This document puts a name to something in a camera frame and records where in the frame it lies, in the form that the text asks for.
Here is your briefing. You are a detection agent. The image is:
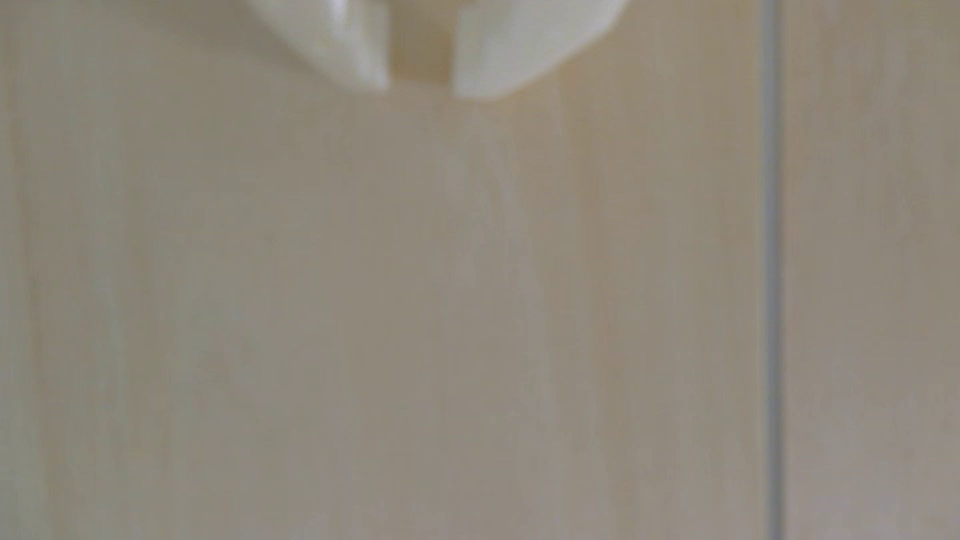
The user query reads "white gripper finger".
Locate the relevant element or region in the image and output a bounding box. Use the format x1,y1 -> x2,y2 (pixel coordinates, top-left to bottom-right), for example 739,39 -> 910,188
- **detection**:
451,0 -> 628,101
246,0 -> 392,93

